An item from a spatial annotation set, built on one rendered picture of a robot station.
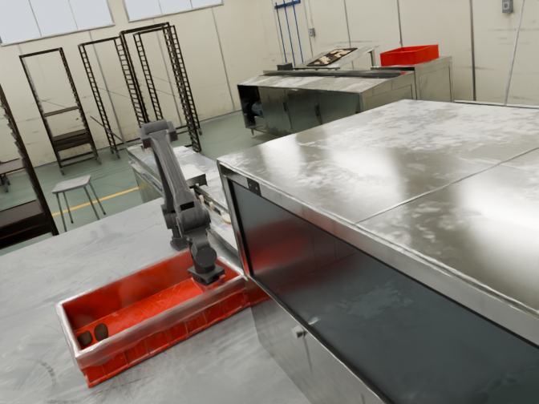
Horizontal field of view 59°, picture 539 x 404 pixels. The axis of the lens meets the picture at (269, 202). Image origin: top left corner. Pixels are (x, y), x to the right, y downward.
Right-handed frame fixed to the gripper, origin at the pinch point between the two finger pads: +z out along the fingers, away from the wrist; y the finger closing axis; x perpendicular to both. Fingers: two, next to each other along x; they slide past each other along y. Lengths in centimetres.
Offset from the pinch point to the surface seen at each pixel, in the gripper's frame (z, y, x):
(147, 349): 0.9, 3.8, -23.8
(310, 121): 44, -268, 309
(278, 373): 3.6, 35.3, -7.5
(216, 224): 0, -43, 31
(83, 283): 4, -57, -19
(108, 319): 3.3, -24.0, -23.2
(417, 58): -4, -170, 375
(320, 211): -44, 64, -14
